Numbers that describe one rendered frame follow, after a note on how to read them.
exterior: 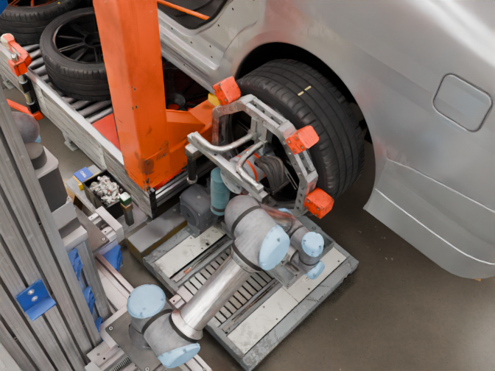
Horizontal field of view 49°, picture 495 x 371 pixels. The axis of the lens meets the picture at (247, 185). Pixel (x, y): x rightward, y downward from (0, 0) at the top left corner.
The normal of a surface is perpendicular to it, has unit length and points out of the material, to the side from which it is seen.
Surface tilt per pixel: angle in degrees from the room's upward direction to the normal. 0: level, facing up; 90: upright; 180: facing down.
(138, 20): 90
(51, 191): 90
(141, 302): 7
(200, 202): 0
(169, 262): 0
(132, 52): 90
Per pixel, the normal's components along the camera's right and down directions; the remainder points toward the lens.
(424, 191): -0.71, 0.53
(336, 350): 0.06, -0.62
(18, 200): 0.71, 0.58
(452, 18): -0.55, 0.16
